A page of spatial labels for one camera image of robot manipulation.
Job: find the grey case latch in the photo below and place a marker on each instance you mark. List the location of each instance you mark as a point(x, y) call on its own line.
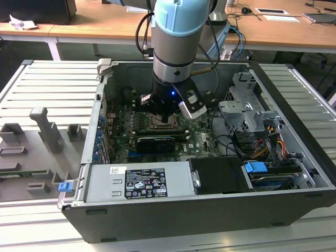
point(105, 65)

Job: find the grey laptop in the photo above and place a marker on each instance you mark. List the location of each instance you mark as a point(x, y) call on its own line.
point(320, 18)

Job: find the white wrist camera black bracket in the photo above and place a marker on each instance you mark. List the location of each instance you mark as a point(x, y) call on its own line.
point(194, 111)

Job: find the green RAM stick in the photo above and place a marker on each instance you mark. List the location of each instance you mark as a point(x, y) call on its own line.
point(21, 174)

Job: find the blue card retention clip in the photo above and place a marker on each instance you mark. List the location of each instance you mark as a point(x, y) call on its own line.
point(99, 137)
point(96, 158)
point(97, 148)
point(100, 121)

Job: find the black computer tower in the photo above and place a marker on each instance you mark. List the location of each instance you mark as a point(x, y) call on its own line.
point(39, 10)

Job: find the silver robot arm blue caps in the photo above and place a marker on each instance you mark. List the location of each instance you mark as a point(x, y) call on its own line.
point(176, 52)

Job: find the wooden desk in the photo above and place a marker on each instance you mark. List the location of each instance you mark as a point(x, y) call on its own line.
point(42, 31)
point(105, 23)
point(275, 31)

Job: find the black and grey PC case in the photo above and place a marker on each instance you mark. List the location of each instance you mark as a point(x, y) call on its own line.
point(183, 223)

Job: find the hard disk in blue carrier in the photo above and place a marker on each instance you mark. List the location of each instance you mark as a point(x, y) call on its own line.
point(254, 167)

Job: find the CPU socket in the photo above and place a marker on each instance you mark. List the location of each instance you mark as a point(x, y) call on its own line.
point(173, 126)

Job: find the green motherboard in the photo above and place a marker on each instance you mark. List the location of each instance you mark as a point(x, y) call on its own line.
point(202, 141)

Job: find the crumpled white paper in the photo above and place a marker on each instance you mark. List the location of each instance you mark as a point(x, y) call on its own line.
point(22, 24)

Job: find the black computer mouse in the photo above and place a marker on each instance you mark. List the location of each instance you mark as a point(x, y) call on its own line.
point(246, 10)

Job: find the silver perforated drive cage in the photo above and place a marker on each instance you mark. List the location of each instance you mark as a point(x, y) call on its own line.
point(233, 107)

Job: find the grey power supply unit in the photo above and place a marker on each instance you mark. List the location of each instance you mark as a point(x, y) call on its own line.
point(102, 183)

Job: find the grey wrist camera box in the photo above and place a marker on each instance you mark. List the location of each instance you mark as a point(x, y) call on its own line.
point(145, 99)

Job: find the black graphics card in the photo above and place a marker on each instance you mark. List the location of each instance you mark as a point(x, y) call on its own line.
point(155, 145)

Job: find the blue plastic latch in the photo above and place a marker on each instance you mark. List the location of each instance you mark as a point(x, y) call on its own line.
point(65, 187)

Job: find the grey parts rack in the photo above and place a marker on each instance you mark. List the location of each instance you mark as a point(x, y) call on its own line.
point(72, 157)

